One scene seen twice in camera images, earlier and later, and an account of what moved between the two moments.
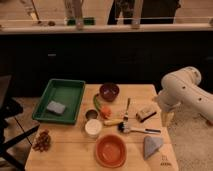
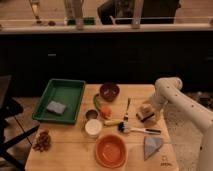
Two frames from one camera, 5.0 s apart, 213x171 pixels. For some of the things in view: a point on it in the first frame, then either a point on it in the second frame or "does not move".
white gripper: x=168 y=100 → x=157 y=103
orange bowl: x=110 y=150 does not move
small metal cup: x=91 y=114 does not move
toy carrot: x=106 y=112 does not move
